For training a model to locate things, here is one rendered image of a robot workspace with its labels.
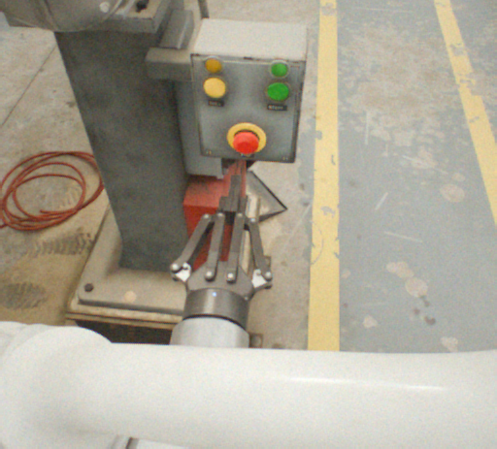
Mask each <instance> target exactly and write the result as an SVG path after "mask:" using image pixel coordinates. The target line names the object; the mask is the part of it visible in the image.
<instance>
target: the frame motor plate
mask: <svg viewBox="0 0 497 449"><path fill-rule="evenodd" d="M170 1H171V0H135V1H134V3H133V6H131V8H130V9H129V11H128V13H127V15H126V17H125V19H124V20H113V19H108V20H107V21H105V22H102V23H101V24H99V25H97V26H94V27H92V28H89V29H85V30H93V31H110V32H126V33H143V34H155V33H156V31H157V29H158V27H159V24H160V21H161V19H163V17H164V15H165V13H166V11H167V9H168V5H169V3H170ZM3 14H4V13H3ZM4 16H5V18H6V20H7V21H8V22H9V25H10V26H11V27H26V28H35V27H32V26H29V24H26V23H24V22H21V21H18V20H16V19H14V18H12V17H10V16H8V15H5V14H4Z"/></svg>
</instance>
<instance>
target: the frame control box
mask: <svg viewBox="0 0 497 449"><path fill-rule="evenodd" d="M307 39H308V27H307V25H306V24H300V23H281V22H264V21H246V20H228V19H210V18H203V19H201V21H200V24H199V28H198V31H197V34H196V37H195V40H194V44H193V47H192V49H191V50H190V52H189V61H190V70H191V79H192V80H193V85H192V90H194V99H195V110H196V119H197V129H198V139H199V148H200V155H201V156H202V157H213V158H225V160H226V163H227V164H229V165H234V164H235V163H236V161H237V159H239V160H252V161H266V162H279V163H294V162H296V160H297V149H298V139H299V129H300V119H301V109H302V98H303V88H304V83H305V81H304V77H305V75H306V61H307ZM209 55H216V56H219V58H220V59H222V61H223V63H224V69H223V71H222V72H221V74H219V75H211V74H209V73H208V71H205V69H204V67H203V61H204V59H206V58H207V56H209ZM276 60H282V61H285V62H287V63H288V64H289V67H290V73H289V75H288V76H287V77H286V78H285V79H275V78H273V77H272V76H270V74H269V70H268V68H269V65H270V63H272V62H274V61H276ZM209 79H217V80H221V81H222V82H223V83H224V84H225V91H224V93H223V94H222V95H220V96H212V95H210V94H208V93H207V91H205V89H204V83H205V81H207V80H209ZM275 82H280V83H284V84H285V85H286V87H287V88H288V90H289V93H288V96H287V97H286V98H285V99H284V100H280V101H279V102H277V100H274V99H272V98H270V97H269V96H268V94H267V90H268V86H269V85H270V84H272V83H275ZM243 132H247V133H252V134H253V135H254V136H255V137H256V138H258V140H259V148H258V149H257V150H256V151H255V152H253V153H250V154H249V155H246V154H245V153H241V152H239V151H237V150H236V149H235V147H234V145H233V143H234V138H235V136H236V135H237V134H239V133H243Z"/></svg>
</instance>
